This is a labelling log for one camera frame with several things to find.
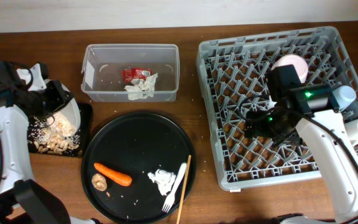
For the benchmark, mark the red snack wrapper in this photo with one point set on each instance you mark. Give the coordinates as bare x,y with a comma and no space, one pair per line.
131,74

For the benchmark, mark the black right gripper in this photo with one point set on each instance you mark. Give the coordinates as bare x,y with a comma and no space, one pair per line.
258,117

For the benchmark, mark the brown dried mushroom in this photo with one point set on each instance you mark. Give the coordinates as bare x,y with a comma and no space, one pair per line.
99,182

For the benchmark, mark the wooden chopstick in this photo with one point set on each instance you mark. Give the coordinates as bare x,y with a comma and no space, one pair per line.
183,189

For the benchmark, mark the black rectangular tray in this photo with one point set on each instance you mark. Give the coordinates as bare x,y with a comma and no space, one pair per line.
86,115

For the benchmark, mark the pink bowl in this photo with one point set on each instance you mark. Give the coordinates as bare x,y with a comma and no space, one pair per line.
298,62

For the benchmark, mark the round black tray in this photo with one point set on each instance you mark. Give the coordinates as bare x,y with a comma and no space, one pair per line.
136,144

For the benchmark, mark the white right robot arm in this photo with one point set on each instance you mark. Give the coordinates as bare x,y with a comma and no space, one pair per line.
312,111

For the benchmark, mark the light blue cup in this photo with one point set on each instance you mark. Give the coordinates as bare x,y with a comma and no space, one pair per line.
344,96

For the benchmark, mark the white plastic fork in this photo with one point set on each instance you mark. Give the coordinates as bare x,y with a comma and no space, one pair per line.
171,196

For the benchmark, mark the grey plate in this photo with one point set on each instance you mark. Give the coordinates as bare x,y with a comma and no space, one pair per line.
71,112

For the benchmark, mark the pile of peanut shells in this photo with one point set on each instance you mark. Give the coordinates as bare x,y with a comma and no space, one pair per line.
58,146

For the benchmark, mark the white tissue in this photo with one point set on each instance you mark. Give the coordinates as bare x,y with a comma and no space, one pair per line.
163,179

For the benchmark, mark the grey dishwasher rack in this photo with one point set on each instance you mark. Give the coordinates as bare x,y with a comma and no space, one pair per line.
231,74

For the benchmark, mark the clear plastic bin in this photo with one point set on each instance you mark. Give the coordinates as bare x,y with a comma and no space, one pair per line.
103,65

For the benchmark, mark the white paper napkin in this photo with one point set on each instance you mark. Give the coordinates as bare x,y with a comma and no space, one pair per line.
141,89

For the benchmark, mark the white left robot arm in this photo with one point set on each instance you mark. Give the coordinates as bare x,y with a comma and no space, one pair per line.
22,200

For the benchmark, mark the orange carrot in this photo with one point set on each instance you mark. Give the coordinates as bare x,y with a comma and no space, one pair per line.
118,177

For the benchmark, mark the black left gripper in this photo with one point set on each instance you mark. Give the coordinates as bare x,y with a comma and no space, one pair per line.
61,96

